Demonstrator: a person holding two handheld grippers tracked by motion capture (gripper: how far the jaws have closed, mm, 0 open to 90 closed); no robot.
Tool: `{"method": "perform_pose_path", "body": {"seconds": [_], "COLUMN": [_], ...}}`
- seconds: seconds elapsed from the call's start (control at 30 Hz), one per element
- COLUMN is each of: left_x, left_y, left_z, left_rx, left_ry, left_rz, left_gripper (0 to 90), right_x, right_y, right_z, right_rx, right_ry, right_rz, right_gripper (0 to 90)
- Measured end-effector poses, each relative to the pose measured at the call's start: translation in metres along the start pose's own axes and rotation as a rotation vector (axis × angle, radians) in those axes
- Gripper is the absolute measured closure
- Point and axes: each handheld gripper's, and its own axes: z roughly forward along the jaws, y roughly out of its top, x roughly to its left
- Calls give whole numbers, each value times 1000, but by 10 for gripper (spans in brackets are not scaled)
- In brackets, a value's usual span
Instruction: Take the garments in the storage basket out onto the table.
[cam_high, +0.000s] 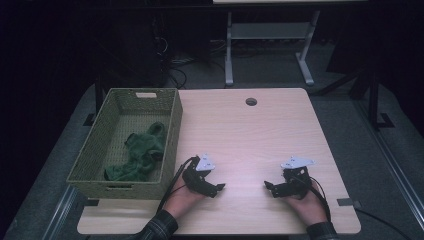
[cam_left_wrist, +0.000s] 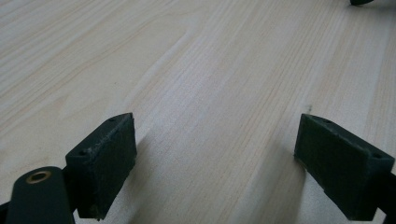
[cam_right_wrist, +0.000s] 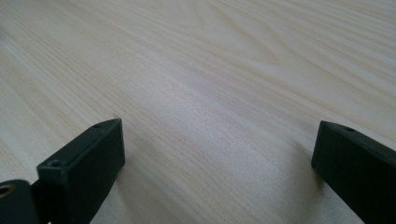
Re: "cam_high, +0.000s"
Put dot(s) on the aluminium floor rail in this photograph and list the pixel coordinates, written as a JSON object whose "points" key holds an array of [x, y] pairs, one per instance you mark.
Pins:
{"points": [[393, 166], [60, 213]]}

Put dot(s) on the grey metal table frame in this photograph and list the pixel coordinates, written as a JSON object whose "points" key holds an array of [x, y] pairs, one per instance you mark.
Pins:
{"points": [[268, 31]]}

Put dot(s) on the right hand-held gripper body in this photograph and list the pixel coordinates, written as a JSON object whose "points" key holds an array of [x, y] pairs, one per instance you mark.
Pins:
{"points": [[295, 183]]}

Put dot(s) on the grey tape strip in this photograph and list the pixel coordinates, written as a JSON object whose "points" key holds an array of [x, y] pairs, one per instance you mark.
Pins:
{"points": [[346, 202]]}

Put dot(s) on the black floor stand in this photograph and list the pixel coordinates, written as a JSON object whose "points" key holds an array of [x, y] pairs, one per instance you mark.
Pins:
{"points": [[373, 96]]}

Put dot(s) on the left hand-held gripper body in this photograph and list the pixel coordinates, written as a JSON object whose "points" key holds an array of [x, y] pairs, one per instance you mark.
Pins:
{"points": [[196, 178]]}

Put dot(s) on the black upright post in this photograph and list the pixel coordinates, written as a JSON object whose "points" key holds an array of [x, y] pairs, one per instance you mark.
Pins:
{"points": [[99, 96]]}

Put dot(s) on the green woven basket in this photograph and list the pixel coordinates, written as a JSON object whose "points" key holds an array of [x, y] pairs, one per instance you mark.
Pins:
{"points": [[100, 156]]}

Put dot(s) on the person's right hand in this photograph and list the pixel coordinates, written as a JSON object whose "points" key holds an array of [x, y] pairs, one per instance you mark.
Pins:
{"points": [[308, 206]]}

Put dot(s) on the person's left hand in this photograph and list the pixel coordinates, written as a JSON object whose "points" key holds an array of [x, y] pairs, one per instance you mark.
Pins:
{"points": [[181, 201]]}

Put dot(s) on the green cloth garment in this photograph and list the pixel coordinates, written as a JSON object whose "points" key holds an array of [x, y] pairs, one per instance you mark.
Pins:
{"points": [[143, 150]]}

